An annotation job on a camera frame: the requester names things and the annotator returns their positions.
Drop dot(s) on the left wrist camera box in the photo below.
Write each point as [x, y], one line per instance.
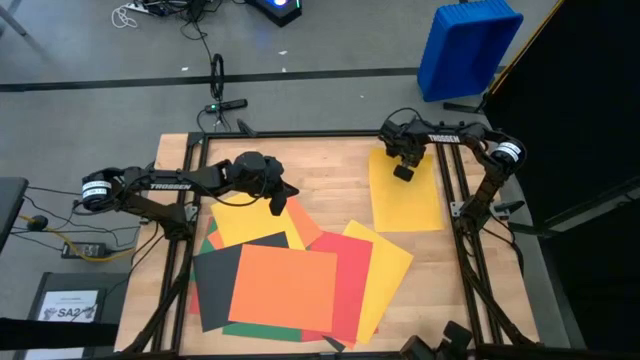
[278, 205]

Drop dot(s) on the grey metal mounting plate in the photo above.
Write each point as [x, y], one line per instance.
[454, 209]

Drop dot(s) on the white power strip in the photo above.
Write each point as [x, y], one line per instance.
[136, 7]

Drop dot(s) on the black computer with lights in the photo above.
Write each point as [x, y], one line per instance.
[280, 15]

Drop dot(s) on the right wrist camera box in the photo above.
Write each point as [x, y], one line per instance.
[403, 173]

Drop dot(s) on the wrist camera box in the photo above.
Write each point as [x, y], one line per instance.
[278, 205]
[403, 173]

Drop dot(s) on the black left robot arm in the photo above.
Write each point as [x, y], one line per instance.
[165, 186]

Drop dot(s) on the black paper sheet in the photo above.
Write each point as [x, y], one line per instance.
[334, 342]
[215, 285]

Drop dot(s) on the black case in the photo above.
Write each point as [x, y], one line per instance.
[45, 280]

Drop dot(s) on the white SA2 label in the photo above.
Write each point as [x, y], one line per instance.
[67, 302]

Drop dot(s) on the black partition panel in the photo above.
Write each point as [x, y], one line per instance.
[575, 100]

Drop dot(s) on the black USB hub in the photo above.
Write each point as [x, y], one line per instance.
[230, 105]

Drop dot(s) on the grey metal leg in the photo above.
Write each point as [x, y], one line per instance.
[15, 24]

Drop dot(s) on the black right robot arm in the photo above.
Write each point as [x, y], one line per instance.
[450, 138]

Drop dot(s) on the black bulky object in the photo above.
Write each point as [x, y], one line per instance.
[457, 340]

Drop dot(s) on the black clamp lever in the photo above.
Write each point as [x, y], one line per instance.
[510, 205]

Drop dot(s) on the black round plug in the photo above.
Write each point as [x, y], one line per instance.
[37, 223]

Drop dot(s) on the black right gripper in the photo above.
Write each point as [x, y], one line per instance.
[407, 155]

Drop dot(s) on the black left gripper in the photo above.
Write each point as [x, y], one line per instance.
[255, 175]

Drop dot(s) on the black aluminium table frame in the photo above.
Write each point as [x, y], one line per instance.
[320, 134]

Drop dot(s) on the blue plastic bin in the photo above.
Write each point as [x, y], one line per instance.
[465, 55]

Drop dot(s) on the black furniture corner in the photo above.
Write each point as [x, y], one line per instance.
[10, 210]

